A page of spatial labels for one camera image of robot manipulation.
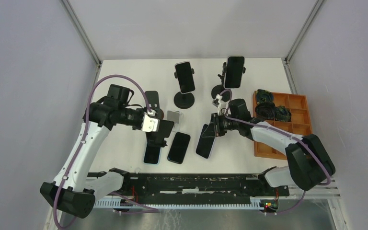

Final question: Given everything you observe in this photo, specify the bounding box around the phone with light blue case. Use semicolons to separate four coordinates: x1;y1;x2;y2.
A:
143;145;161;165

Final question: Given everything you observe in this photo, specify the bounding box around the phone with white case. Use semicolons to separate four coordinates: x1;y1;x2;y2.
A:
167;132;191;164

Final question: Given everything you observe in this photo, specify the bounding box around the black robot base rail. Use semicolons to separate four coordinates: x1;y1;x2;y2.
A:
87;172;290;206

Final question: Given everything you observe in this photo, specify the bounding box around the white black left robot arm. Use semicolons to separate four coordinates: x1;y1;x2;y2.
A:
40;84;174;219

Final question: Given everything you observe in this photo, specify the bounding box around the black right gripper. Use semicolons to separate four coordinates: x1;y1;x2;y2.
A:
202;112;240;137

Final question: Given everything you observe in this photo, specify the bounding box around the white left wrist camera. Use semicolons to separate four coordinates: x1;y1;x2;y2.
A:
140;110;160;133

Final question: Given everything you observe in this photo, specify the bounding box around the dark brown rolled tie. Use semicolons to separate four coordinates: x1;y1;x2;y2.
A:
254;102;276;120

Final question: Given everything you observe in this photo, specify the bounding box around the wooden-base black plate stand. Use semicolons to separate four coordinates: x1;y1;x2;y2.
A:
145;91;164;119

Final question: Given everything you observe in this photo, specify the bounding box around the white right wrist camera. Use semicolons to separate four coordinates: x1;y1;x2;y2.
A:
212;94;226;115

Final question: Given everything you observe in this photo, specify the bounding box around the green blue rolled tie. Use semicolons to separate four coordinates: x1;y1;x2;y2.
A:
275;105;292;122

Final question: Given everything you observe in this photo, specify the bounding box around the white slotted cable duct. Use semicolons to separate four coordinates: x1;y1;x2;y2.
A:
93;195;278;211

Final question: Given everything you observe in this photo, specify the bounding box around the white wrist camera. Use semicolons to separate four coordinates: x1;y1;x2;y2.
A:
140;110;160;133
212;94;226;115

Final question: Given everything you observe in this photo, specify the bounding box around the blue yellow rolled tie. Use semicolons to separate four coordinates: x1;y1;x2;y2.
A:
255;89;274;104

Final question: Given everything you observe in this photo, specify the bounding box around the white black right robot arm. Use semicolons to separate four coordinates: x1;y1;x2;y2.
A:
201;98;335;196

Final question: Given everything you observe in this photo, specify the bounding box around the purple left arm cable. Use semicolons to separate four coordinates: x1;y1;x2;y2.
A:
52;74;161;230

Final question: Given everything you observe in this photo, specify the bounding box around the silver folding phone stand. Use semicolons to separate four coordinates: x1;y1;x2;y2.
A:
166;110;183;132

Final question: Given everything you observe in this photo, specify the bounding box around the orange compartment tray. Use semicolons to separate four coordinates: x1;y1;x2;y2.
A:
252;90;314;161

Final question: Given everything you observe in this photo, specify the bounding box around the phone with purple case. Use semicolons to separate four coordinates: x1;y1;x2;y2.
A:
195;124;216;159

